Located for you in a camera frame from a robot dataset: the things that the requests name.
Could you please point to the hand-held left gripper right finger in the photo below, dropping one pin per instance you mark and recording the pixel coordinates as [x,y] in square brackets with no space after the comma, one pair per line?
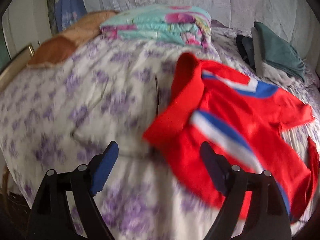
[212,167]

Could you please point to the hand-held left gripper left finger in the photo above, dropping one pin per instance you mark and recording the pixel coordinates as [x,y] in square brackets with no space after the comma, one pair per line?
[105,170]

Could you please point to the blue floral cloth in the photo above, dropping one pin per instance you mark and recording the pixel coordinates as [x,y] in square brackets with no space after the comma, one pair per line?
[70,5]

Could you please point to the red pants with blue-white stripes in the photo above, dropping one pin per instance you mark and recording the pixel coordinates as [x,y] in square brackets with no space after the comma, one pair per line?
[225,110]

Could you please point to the folded teal pink floral quilt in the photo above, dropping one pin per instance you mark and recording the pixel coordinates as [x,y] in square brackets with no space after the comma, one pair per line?
[160,25]

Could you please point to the folded green cloth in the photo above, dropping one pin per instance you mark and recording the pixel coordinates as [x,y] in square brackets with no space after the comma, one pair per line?
[277,47]

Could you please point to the folded dark cloth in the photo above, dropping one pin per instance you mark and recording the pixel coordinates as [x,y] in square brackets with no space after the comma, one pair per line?
[246,48]

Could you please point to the purple floral bedsheet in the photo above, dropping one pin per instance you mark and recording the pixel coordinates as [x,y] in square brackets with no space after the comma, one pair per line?
[75,92]

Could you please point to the folded grey cloth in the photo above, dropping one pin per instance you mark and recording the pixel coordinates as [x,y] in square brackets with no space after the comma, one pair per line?
[267,70]

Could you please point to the gold-edged wooden frame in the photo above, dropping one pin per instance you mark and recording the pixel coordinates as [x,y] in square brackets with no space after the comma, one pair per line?
[15,63]

